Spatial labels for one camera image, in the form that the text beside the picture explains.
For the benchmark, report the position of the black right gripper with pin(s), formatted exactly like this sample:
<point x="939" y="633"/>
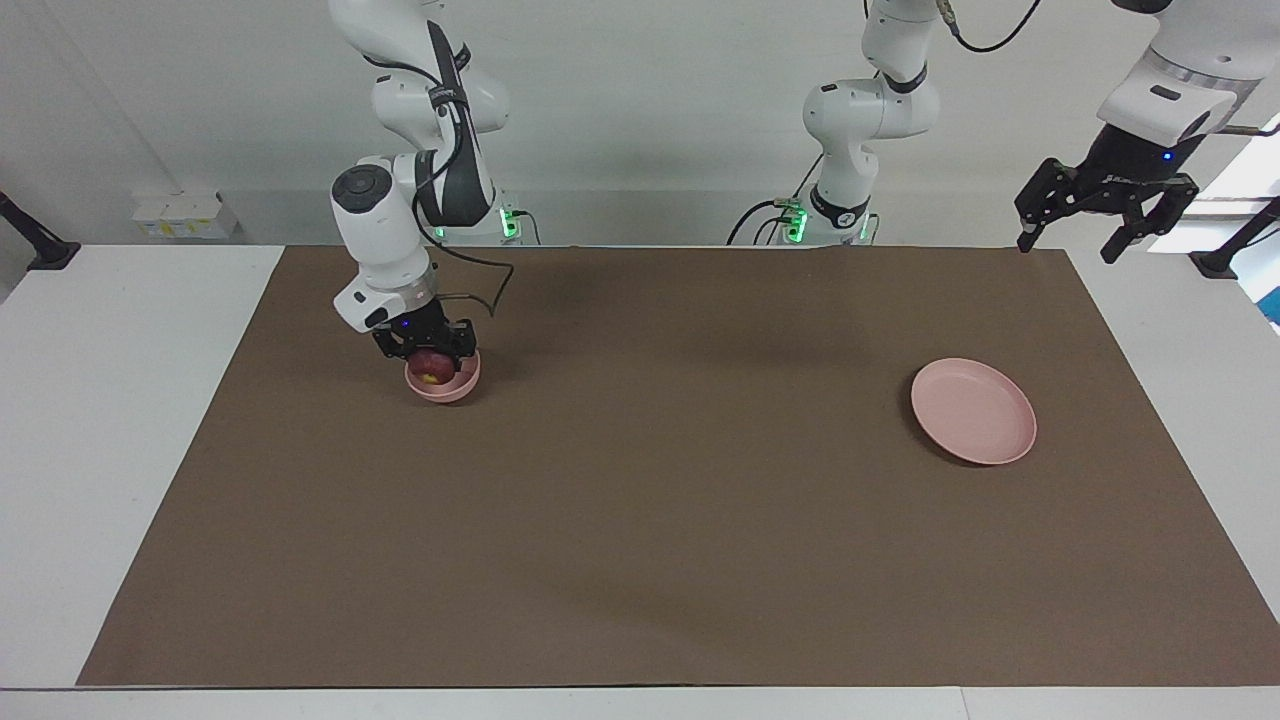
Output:
<point x="425" y="328"/>

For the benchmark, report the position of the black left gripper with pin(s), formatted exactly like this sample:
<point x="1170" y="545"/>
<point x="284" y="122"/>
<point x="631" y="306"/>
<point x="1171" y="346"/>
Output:
<point x="1135" y="170"/>

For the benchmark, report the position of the dark red apple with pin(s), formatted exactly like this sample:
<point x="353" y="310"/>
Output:
<point x="430" y="366"/>

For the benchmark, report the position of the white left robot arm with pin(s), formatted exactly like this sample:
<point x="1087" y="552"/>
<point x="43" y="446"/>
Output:
<point x="870" y="110"/>

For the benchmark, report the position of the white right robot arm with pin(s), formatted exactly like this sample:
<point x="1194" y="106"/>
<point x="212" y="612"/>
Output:
<point x="385" y="230"/>

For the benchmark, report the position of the pink bowl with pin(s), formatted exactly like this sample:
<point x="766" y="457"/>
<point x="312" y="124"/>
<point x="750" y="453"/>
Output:
<point x="445" y="392"/>

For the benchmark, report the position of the pink plate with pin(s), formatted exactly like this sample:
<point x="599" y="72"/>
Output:
<point x="972" y="412"/>

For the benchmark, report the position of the black clamp stand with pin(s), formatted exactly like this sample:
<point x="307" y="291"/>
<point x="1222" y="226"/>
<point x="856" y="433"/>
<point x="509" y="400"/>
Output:
<point x="45" y="250"/>
<point x="1225" y="258"/>

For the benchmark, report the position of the blue object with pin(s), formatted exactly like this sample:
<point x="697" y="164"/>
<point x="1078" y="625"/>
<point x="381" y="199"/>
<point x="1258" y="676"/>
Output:
<point x="1272" y="305"/>

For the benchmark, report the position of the brown table mat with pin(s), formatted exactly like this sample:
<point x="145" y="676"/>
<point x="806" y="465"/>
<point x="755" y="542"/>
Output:
<point x="640" y="520"/>

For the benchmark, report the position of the white socket boxes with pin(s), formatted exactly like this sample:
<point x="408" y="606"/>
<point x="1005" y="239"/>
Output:
<point x="185" y="215"/>

